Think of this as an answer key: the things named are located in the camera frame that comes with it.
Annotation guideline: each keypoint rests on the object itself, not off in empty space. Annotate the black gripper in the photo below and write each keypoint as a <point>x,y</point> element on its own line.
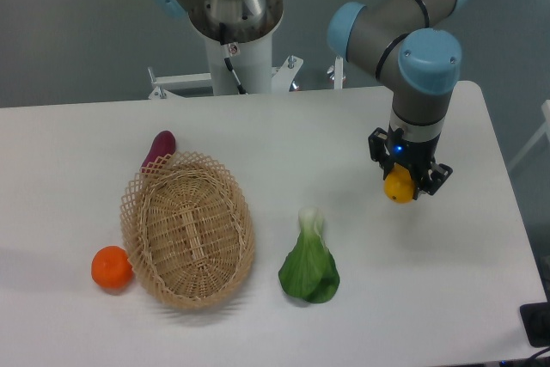
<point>417,157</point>

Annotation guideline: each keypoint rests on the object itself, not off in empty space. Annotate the yellow mango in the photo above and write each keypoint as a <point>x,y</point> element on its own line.
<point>399,185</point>

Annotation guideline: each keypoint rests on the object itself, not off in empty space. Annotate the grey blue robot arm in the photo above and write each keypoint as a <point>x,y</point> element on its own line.
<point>397,43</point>

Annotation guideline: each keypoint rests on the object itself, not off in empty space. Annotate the white furniture leg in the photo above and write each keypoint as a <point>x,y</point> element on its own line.
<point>541,133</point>

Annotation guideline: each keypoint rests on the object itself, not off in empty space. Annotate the green bok choy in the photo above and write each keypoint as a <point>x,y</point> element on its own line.
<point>309,270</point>

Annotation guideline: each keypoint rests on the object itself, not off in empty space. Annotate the black device at table edge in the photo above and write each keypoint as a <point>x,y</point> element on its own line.
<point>535,319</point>

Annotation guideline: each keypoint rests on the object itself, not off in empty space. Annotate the woven wicker basket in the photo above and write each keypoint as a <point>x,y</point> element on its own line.
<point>187,230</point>

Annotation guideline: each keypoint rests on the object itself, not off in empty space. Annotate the purple eggplant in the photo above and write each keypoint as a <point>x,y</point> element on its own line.
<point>164,144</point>

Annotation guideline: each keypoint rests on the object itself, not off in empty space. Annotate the orange tangerine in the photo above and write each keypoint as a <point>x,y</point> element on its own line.
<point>110,268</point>

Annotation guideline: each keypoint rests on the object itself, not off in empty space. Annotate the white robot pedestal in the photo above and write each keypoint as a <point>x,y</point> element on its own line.
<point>237,35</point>

